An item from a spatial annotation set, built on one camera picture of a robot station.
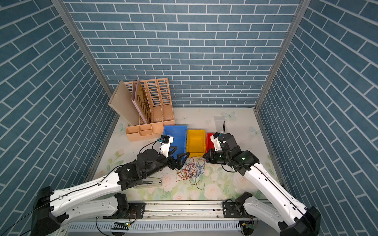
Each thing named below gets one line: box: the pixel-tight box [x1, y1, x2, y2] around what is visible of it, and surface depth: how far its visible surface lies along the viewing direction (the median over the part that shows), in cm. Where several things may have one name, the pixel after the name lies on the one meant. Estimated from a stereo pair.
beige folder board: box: [108, 80, 140, 125], surface depth 101 cm
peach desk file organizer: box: [124, 77, 176, 142], surface depth 104 cm
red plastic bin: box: [205, 132, 215, 154], surface depth 95 cm
